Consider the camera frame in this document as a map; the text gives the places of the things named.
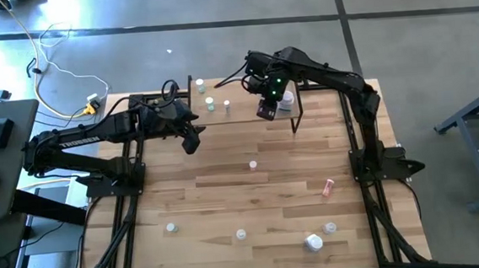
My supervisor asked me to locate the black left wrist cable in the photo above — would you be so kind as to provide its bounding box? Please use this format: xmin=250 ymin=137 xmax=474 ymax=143
xmin=104 ymin=78 xmax=183 ymax=119

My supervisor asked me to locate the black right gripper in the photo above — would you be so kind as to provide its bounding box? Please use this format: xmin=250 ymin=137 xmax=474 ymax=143
xmin=244 ymin=47 xmax=295 ymax=105

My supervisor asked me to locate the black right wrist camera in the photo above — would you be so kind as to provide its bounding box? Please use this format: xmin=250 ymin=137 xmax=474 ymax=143
xmin=255 ymin=99 xmax=279 ymax=123

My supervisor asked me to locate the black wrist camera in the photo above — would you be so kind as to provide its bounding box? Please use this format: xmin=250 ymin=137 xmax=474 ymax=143
xmin=255 ymin=99 xmax=279 ymax=123
xmin=180 ymin=131 xmax=202 ymax=156

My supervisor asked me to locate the gray desk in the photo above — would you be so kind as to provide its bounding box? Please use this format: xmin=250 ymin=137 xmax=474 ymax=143
xmin=0 ymin=98 xmax=48 ymax=222

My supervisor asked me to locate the gray metal stand frame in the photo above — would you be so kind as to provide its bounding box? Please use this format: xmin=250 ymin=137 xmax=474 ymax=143
xmin=431 ymin=81 xmax=479 ymax=217

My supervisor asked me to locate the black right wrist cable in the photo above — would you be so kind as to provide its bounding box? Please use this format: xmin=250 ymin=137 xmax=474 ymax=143
xmin=212 ymin=61 xmax=250 ymax=89

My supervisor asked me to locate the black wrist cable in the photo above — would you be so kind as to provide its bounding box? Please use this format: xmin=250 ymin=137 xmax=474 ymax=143
xmin=212 ymin=61 xmax=250 ymax=89
xmin=104 ymin=78 xmax=183 ymax=119

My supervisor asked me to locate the wooden shelf with black legs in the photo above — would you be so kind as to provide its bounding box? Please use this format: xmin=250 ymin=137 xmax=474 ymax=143
xmin=184 ymin=67 xmax=306 ymax=142

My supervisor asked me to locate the red transparent pill bottle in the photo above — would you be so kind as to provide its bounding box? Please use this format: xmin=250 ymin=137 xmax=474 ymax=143
xmin=320 ymin=178 xmax=336 ymax=198

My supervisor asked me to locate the white bottle with blue label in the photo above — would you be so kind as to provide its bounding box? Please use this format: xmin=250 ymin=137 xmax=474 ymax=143
xmin=276 ymin=88 xmax=297 ymax=116

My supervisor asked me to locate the black desk leg beam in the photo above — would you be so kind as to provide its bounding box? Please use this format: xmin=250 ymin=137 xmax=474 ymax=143
xmin=9 ymin=185 xmax=89 ymax=231

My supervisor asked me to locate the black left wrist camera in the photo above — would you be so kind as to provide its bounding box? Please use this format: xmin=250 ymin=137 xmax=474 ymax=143
xmin=180 ymin=131 xmax=202 ymax=156

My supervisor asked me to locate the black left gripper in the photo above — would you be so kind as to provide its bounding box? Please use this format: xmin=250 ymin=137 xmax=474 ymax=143
xmin=137 ymin=94 xmax=207 ymax=140

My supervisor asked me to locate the short black cable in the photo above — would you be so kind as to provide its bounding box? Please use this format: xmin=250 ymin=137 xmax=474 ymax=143
xmin=24 ymin=56 xmax=45 ymax=78

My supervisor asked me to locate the yellow extension cable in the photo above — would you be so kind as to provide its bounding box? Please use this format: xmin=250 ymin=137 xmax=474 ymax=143
xmin=0 ymin=0 xmax=95 ymax=124

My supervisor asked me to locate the large white plastic jar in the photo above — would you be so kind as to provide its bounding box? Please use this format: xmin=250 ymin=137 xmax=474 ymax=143
xmin=303 ymin=232 xmax=326 ymax=254

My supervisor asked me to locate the white cable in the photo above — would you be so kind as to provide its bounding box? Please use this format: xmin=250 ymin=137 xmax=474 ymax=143
xmin=35 ymin=19 xmax=112 ymax=105

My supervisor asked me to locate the gray floor mat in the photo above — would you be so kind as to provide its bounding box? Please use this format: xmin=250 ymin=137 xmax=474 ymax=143
xmin=20 ymin=212 xmax=86 ymax=256

